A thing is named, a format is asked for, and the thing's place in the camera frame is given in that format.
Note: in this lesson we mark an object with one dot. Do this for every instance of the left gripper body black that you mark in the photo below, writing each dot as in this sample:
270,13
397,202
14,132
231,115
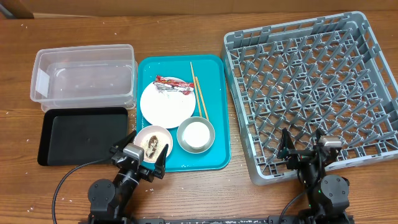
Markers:
145,173

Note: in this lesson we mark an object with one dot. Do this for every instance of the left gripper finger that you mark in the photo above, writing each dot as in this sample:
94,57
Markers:
120,145
159,170

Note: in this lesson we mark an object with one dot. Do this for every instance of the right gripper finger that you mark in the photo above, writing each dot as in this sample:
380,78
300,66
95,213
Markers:
319,134
285,146

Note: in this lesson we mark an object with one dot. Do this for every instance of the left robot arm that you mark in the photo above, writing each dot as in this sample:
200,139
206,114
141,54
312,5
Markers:
109,198

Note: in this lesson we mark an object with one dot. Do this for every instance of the black plastic tray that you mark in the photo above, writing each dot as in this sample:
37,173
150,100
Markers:
80,135

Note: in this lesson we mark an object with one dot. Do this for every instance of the grey-green bowl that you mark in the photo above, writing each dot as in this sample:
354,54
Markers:
188,148

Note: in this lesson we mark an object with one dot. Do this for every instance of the teal serving tray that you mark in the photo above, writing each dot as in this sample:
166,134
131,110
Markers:
210,72

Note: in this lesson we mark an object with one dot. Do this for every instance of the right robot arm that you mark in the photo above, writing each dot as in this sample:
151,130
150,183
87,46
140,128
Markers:
327,194

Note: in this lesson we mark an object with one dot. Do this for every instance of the pink bowl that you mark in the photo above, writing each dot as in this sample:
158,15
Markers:
163,135

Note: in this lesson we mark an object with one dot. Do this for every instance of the clear plastic bin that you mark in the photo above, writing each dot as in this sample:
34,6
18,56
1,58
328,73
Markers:
91,76

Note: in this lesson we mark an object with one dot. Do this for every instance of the white cup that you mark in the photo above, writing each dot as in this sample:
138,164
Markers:
196,134

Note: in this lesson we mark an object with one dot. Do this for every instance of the brown food scrap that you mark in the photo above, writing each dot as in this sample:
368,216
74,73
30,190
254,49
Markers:
151,146

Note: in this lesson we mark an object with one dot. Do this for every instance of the grey dishwasher rack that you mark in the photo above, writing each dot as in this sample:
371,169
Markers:
325,73

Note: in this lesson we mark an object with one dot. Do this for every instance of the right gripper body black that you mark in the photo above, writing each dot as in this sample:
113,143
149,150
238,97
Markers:
298,161

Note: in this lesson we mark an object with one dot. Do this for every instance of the red foil snack wrapper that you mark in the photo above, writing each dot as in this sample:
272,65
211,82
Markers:
168,84

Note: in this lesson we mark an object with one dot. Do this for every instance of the white round plate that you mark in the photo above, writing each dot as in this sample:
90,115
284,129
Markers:
167,109

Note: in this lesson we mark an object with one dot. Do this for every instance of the wooden chopstick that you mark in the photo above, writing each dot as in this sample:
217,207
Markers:
202,98
196,90

